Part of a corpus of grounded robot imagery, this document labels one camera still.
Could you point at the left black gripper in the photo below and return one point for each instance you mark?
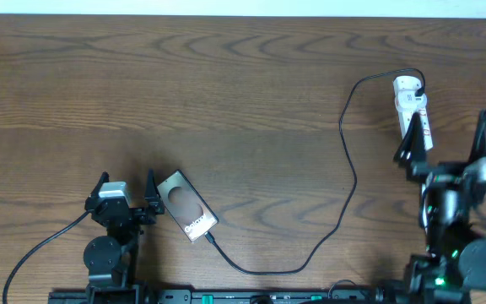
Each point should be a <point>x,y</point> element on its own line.
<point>124,212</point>

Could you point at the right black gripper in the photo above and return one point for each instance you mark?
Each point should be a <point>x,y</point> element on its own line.
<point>448,175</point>

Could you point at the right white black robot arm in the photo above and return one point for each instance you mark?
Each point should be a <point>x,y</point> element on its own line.
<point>455,260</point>

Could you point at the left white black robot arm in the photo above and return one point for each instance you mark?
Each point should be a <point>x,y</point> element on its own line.
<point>112,259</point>

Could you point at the white charger plug adapter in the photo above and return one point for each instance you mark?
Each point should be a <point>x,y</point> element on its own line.
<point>405,82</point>

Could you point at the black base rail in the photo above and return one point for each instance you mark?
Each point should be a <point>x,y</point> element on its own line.
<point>344,294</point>

